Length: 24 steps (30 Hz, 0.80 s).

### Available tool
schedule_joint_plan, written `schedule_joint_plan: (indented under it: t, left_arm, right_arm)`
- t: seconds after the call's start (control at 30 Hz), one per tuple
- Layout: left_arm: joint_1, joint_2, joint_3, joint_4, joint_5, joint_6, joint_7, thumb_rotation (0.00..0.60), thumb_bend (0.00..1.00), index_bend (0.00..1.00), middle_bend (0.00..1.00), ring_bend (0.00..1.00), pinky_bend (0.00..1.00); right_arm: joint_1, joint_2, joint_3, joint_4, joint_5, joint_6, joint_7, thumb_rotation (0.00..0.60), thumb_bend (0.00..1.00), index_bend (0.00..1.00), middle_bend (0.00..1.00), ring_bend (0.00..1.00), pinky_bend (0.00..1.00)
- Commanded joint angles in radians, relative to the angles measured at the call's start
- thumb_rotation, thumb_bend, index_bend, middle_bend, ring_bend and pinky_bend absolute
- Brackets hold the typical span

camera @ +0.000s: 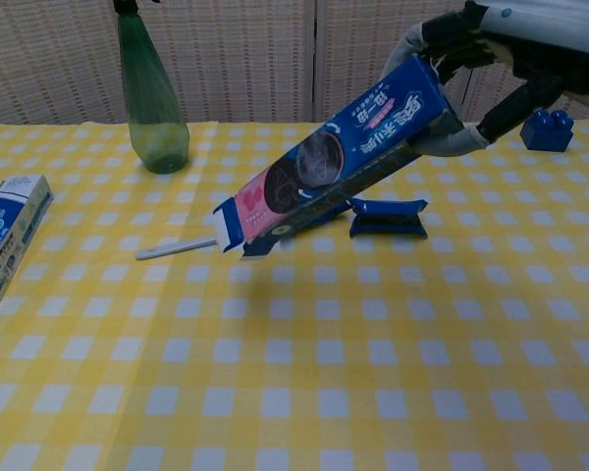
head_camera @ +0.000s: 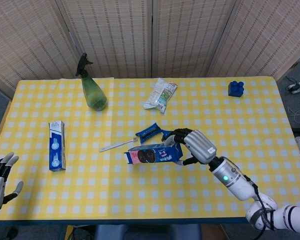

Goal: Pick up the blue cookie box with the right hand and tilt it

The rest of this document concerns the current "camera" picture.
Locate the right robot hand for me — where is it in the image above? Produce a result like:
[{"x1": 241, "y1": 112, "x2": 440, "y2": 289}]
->
[{"x1": 382, "y1": 2, "x2": 589, "y2": 160}]

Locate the blue cookie box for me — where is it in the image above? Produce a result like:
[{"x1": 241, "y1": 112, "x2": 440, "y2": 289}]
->
[{"x1": 211, "y1": 53, "x2": 467, "y2": 261}]

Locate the white blue toothpaste box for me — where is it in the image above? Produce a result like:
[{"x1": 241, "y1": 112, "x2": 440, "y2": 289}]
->
[{"x1": 0, "y1": 174, "x2": 56, "y2": 311}]

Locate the blue toy building block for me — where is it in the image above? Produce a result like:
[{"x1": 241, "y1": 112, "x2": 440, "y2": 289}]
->
[{"x1": 518, "y1": 108, "x2": 575, "y2": 154}]

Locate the beige woven folding screen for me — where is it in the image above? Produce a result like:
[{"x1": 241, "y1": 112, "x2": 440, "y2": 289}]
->
[{"x1": 0, "y1": 0, "x2": 589, "y2": 127}]

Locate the yellow white checkered tablecloth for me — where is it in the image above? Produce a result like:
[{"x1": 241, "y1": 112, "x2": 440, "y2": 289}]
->
[{"x1": 0, "y1": 120, "x2": 589, "y2": 471}]

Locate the green plastic spray bottle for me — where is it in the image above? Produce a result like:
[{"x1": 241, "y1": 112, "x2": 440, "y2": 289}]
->
[{"x1": 111, "y1": 0, "x2": 191, "y2": 176}]

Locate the white grey toothbrush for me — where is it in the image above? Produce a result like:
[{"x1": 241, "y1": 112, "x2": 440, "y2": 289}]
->
[{"x1": 135, "y1": 236, "x2": 219, "y2": 261}]

